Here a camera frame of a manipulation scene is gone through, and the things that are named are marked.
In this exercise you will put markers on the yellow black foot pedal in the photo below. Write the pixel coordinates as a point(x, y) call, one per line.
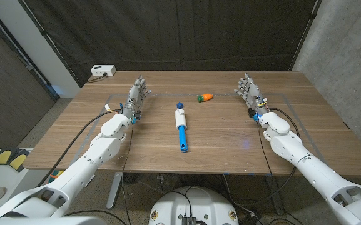
point(2, 157)
point(18, 161)

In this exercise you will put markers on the grey table leg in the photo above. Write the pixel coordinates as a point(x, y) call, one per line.
point(114, 190)

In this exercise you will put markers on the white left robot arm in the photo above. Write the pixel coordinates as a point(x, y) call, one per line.
point(83, 165)

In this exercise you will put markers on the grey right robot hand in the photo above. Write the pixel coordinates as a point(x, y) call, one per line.
point(253, 93)

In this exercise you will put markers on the grey hub box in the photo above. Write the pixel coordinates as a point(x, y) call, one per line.
point(189, 220)

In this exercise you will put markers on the black backdrop stand pole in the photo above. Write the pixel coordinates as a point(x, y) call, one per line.
point(312, 15)
point(44, 33)

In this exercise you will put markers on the orange green shoe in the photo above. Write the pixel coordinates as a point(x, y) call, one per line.
point(55, 175)

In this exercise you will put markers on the small blue block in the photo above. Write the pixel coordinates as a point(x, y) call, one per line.
point(180, 105)

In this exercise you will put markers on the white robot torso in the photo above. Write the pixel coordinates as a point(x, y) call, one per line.
point(196, 203)

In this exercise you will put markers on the orange toy carrot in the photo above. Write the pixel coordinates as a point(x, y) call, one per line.
point(206, 97)

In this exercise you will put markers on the white power outlet box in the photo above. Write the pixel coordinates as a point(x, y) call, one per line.
point(102, 70)

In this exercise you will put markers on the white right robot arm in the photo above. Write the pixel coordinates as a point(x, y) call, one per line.
point(311, 168)

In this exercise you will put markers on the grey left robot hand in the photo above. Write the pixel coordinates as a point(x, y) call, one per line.
point(134, 100)

